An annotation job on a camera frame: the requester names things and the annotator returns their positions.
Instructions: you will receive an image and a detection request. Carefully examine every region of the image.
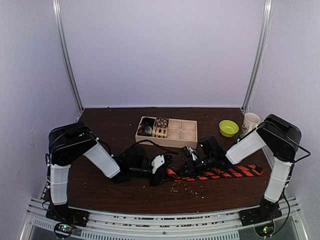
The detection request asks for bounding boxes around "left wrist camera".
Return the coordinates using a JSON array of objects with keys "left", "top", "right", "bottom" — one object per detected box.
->
[{"left": 151, "top": 154, "right": 173, "bottom": 174}]

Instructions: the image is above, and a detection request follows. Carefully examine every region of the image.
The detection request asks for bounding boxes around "wooden compartment box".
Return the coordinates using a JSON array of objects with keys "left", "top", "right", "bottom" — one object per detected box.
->
[{"left": 135, "top": 116, "right": 198, "bottom": 149}]

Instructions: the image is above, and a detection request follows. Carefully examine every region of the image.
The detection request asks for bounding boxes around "green bowl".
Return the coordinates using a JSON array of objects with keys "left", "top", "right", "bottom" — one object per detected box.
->
[{"left": 219, "top": 120, "right": 239, "bottom": 138}]

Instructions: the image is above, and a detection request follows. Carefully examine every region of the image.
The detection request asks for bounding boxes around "aluminium front rail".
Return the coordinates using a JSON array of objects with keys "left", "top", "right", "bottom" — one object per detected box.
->
[{"left": 17, "top": 197, "right": 311, "bottom": 240}]

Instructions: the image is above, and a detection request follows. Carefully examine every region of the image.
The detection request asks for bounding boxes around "black rolled tie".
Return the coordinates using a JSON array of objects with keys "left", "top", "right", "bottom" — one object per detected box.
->
[{"left": 140, "top": 117, "right": 156, "bottom": 127}]

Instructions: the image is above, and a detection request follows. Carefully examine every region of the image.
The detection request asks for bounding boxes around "red navy striped tie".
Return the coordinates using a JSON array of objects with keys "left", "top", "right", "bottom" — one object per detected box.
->
[{"left": 166, "top": 164, "right": 264, "bottom": 182}]

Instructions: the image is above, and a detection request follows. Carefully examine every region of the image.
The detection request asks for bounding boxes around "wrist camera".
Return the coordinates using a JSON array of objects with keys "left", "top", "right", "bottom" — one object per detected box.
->
[
  {"left": 182, "top": 146, "right": 200, "bottom": 161},
  {"left": 151, "top": 154, "right": 173, "bottom": 174}
]

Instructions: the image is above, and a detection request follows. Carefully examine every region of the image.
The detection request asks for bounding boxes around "right aluminium frame post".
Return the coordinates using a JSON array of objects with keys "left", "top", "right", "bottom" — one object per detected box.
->
[{"left": 241, "top": 0, "right": 274, "bottom": 113}]

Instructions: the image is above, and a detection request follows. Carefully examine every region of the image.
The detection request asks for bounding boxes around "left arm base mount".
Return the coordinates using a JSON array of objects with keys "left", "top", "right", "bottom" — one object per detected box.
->
[{"left": 42, "top": 200, "right": 90, "bottom": 240}]

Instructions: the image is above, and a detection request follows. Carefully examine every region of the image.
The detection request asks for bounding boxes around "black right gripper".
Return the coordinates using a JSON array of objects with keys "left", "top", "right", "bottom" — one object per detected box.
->
[{"left": 176, "top": 154, "right": 215, "bottom": 178}]

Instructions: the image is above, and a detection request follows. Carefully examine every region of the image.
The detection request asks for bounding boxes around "beige patterned rolled tie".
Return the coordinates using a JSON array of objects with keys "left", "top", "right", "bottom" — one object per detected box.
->
[{"left": 152, "top": 126, "right": 168, "bottom": 139}]

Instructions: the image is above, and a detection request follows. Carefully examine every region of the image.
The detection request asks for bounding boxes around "dark patterned rolled tie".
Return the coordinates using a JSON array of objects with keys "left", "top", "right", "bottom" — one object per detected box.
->
[{"left": 137, "top": 125, "right": 153, "bottom": 137}]

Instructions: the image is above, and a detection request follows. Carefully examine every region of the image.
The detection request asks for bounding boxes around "aluminium frame post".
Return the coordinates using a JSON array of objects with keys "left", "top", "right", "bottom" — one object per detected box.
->
[
  {"left": 241, "top": 0, "right": 274, "bottom": 113},
  {"left": 52, "top": 0, "right": 84, "bottom": 112}
]

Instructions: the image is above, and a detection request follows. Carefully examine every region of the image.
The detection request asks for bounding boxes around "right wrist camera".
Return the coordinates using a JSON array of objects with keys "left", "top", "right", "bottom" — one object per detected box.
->
[{"left": 182, "top": 146, "right": 200, "bottom": 161}]

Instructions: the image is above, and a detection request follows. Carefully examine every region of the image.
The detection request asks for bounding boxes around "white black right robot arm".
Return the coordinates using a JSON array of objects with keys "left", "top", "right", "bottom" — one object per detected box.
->
[{"left": 181, "top": 114, "right": 302, "bottom": 221}]

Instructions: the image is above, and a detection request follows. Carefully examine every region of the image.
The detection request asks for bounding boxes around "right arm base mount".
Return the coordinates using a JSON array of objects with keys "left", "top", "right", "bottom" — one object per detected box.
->
[{"left": 238, "top": 194, "right": 291, "bottom": 239}]

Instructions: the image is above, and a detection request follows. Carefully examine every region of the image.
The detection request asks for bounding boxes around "left aluminium frame post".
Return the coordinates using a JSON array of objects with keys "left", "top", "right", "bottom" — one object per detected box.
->
[{"left": 52, "top": 0, "right": 84, "bottom": 112}]

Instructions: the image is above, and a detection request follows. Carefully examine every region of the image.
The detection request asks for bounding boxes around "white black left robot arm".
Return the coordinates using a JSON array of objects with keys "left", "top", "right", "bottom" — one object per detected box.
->
[{"left": 46, "top": 122, "right": 175, "bottom": 222}]

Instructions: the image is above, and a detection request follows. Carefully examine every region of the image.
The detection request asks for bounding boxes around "brown floral rolled tie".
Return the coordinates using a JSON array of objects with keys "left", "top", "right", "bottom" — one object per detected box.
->
[{"left": 154, "top": 117, "right": 169, "bottom": 128}]

